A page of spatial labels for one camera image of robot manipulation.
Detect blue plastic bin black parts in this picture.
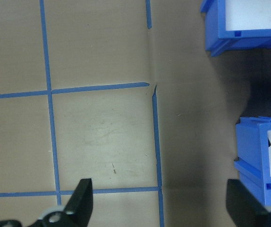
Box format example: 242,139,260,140
234,115,271,208

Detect blue plastic bin with buttons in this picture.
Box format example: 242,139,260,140
199,0,271,57

